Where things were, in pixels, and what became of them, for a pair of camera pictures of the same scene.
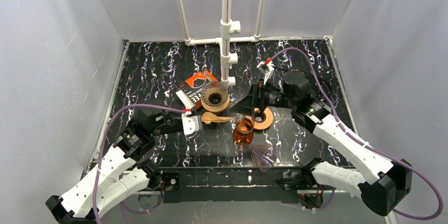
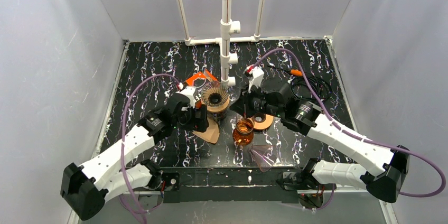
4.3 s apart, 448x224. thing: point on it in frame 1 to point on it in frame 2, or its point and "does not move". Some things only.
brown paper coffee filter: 208,117 to 211,133
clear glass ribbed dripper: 215,94 does not move
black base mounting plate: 192,184 does not move
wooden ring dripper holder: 215,109 does not move
